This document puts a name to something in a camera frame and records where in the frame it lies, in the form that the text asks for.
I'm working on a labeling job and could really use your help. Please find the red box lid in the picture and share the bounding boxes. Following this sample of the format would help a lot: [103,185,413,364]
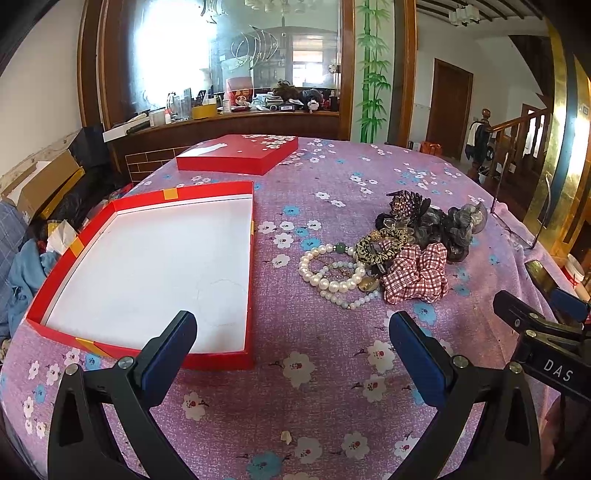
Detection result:
[175,134,298,176]

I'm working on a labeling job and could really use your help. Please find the grey organza scrunchie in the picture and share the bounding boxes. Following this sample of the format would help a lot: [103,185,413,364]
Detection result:
[422,202,488,263]

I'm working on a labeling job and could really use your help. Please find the purple frame eyeglasses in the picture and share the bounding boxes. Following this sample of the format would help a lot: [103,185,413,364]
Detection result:
[468,174,553,251]

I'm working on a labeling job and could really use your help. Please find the leopard print scrunchie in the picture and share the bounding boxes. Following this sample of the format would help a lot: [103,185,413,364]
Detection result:
[355,227,415,276]

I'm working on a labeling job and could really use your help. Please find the red plaid scrunchie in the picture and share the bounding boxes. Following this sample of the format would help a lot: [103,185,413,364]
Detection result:
[381,243,449,305]

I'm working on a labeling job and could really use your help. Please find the cardboard box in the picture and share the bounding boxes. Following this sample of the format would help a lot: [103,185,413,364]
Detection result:
[17,150,85,224]

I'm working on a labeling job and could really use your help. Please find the yellow box on counter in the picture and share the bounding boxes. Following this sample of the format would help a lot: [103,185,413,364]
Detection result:
[191,104,217,120]

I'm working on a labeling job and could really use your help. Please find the pale jade bead bracelet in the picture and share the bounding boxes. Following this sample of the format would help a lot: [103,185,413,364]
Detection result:
[317,260,382,310]

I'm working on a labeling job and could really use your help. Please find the purple floral bedspread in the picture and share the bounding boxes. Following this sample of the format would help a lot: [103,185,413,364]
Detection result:
[0,134,578,480]

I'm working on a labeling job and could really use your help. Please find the white pearl bracelet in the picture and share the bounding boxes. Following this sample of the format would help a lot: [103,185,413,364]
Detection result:
[297,243,367,294]

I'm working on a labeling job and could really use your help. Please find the black smartphone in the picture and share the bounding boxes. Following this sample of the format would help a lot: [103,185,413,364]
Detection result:
[525,260,572,301]

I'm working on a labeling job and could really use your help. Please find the brown wooden door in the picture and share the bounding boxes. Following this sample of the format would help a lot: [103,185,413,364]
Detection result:
[426,59,473,161]

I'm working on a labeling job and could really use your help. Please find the red open gift box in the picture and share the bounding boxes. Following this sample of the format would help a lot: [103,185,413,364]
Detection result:
[24,181,254,371]

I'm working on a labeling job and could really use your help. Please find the wooden staircase railing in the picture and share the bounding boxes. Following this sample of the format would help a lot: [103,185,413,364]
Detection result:
[480,104,552,194]

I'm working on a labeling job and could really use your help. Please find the black flower hair clip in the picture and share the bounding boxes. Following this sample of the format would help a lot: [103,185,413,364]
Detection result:
[375,190,431,230]

